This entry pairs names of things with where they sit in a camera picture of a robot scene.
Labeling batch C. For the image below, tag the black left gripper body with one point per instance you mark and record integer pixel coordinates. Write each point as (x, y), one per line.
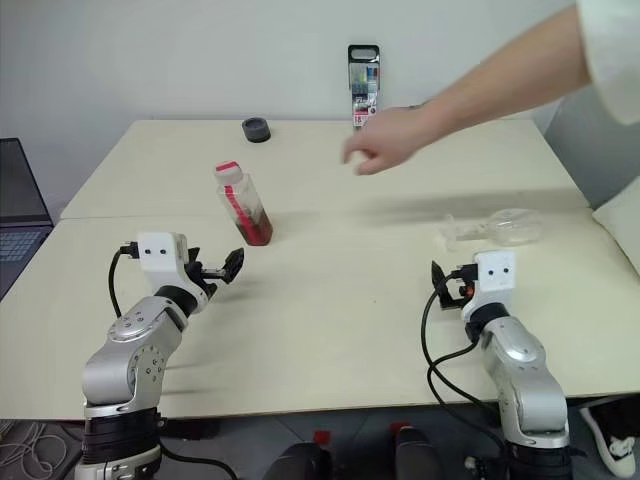
(200, 277)

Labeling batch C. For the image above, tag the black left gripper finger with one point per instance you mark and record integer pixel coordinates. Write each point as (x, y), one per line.
(234, 264)
(195, 256)

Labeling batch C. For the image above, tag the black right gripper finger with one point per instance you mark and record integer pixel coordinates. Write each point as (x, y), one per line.
(438, 280)

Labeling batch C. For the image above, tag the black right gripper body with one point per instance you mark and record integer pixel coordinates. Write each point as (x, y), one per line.
(457, 290)

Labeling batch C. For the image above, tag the bottle with red liquid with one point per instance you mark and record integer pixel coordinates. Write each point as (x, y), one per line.
(247, 210)

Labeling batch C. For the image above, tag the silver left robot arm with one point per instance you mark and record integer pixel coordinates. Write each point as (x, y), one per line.
(135, 350)

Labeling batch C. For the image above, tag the person's bare forearm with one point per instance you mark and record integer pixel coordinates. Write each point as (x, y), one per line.
(500, 75)

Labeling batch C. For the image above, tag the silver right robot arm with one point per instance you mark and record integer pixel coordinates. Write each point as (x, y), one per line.
(530, 380)

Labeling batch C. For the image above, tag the person's bare hand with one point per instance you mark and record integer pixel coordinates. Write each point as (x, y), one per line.
(390, 140)

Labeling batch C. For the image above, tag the dark rounded shape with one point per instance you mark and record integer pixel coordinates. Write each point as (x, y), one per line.
(300, 462)
(417, 455)

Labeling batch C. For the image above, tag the white cushion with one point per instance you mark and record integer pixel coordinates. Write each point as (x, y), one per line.
(622, 225)

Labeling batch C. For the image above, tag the dark grey laptop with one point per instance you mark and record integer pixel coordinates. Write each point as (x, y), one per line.
(20, 200)

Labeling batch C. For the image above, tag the small red block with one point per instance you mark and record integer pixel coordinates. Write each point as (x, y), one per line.
(323, 438)

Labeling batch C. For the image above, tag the marker pen pack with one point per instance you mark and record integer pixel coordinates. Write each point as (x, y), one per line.
(364, 85)

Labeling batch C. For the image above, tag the white sleeve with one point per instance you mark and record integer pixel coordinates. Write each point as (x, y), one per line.
(610, 55)

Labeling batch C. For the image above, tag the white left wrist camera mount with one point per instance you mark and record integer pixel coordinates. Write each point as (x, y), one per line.
(157, 255)

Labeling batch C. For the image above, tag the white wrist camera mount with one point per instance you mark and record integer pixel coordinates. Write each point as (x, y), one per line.
(157, 255)
(495, 275)

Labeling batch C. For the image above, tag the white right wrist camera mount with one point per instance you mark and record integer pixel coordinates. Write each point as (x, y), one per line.
(495, 275)

